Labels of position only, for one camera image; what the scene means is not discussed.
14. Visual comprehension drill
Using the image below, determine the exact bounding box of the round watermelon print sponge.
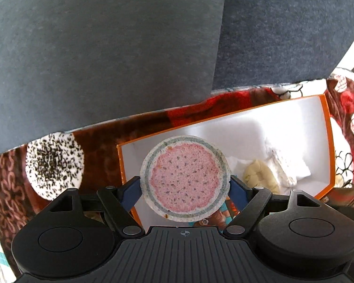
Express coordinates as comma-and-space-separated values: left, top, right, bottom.
139, 135, 231, 222

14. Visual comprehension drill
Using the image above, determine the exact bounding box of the teal printed face mask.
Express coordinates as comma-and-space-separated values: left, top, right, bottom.
195, 199, 240, 228

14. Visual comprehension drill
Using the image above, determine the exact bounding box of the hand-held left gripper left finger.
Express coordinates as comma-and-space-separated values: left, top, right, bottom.
49, 176, 146, 238

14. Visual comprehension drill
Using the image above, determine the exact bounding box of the orange cardboard box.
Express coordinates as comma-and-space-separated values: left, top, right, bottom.
116, 94, 335, 234

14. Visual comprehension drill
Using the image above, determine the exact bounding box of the dark grey upholstered panel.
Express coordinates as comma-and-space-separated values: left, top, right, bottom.
0, 0, 354, 157

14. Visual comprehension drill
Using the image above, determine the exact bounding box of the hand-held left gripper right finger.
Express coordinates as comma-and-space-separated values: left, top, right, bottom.
223, 175, 317, 238

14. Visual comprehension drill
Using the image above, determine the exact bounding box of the cream scrunchie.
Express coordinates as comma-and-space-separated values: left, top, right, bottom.
243, 159, 281, 194

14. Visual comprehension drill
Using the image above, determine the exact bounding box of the white cloth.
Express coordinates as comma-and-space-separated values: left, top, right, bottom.
227, 137, 311, 188

